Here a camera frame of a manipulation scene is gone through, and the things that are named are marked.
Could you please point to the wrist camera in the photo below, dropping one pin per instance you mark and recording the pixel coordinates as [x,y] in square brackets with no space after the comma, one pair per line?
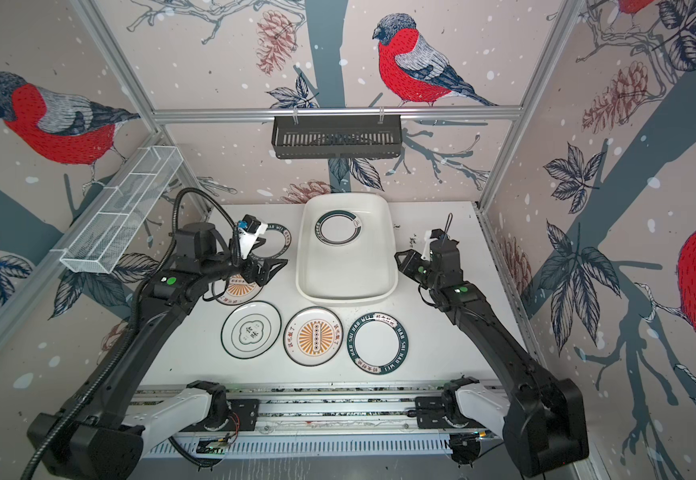
[249,229]
[429,237]

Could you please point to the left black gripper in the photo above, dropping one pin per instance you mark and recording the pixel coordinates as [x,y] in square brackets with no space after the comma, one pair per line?
[265,274]

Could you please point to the green rim plate far left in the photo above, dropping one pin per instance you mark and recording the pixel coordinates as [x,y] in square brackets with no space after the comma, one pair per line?
[278,240]

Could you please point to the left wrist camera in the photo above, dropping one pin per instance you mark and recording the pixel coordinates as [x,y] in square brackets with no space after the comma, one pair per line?
[249,229]

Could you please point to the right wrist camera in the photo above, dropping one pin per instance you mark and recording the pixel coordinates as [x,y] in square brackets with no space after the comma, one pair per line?
[429,237]

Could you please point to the aluminium mounting rail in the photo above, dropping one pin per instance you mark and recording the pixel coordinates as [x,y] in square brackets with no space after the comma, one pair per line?
[375,407]

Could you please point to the white plastic bin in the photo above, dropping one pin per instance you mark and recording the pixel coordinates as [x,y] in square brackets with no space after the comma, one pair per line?
[361,272]

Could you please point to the orange sunburst plate left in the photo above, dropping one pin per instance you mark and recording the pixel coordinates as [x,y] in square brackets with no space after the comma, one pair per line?
[237,292]

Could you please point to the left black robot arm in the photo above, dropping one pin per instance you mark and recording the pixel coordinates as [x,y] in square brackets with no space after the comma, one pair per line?
[90,437]

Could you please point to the black wire wall shelf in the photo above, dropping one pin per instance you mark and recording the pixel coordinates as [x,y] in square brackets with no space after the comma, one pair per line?
[323,137]

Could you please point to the orange sunburst plate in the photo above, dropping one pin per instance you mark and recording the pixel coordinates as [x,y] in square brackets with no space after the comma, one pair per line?
[313,336]
[237,292]

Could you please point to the green rim hao wei plate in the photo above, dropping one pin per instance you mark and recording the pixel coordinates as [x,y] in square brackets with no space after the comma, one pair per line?
[377,343]

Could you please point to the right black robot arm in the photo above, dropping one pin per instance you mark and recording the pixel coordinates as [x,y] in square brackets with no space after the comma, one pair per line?
[540,418]

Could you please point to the orange sunburst plate centre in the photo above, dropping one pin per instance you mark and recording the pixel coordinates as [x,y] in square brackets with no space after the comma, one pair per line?
[313,336]

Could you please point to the white mesh wall basket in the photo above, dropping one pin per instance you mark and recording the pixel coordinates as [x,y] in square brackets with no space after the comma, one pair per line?
[107,235]

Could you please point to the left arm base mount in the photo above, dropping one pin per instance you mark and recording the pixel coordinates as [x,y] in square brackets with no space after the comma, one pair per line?
[241,416]

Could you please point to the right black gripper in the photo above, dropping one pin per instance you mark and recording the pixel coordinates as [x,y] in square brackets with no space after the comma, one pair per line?
[412,262]

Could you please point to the white clover plate black rim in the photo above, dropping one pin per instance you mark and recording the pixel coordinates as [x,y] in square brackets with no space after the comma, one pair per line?
[251,330]

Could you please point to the green red rim plate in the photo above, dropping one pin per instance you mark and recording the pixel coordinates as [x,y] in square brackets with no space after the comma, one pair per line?
[337,228]

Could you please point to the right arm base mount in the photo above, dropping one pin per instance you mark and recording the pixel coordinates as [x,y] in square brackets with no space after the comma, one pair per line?
[430,413]

